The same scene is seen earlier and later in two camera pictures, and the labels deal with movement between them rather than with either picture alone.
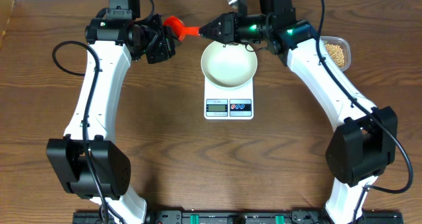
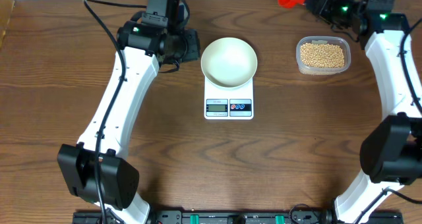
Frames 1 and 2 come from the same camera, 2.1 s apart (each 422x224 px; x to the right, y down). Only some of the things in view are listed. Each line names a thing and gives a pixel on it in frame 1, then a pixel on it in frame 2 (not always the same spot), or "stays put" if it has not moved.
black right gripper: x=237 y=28 → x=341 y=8
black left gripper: x=165 y=35 → x=190 y=49
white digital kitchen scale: x=228 y=103 stays put
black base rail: x=247 y=217 stays put
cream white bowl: x=229 y=66 stays put
